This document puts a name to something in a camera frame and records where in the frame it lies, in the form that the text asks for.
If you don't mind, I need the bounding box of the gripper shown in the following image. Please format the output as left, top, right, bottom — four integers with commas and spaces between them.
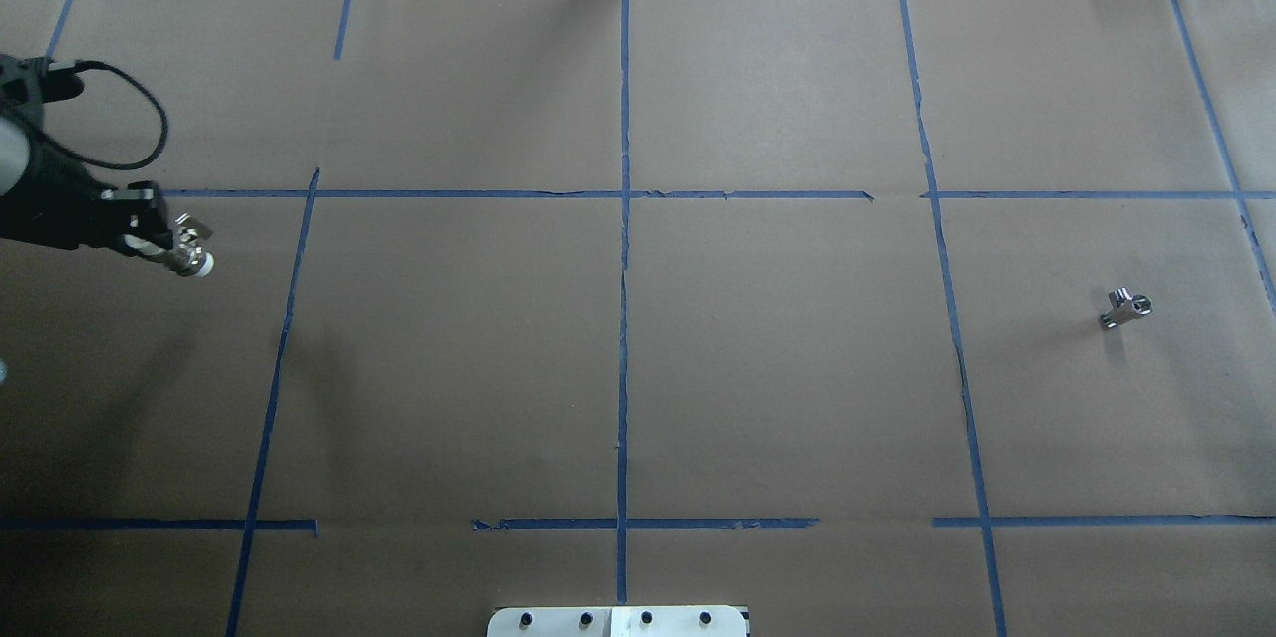
1, 147, 182, 266

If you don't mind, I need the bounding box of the white mounting post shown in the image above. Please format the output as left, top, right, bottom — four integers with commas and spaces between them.
486, 604, 752, 636

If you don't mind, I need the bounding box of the white PPR valve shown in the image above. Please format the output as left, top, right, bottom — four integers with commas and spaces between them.
167, 213, 214, 278

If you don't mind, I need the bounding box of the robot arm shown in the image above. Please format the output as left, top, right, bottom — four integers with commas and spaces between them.
1, 117, 191, 263

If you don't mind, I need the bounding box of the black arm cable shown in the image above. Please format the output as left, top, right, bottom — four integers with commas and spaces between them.
40, 61, 170, 171

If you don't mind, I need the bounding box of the chrome tee pipe fitting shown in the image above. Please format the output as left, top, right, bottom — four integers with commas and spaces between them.
1099, 286, 1154, 331

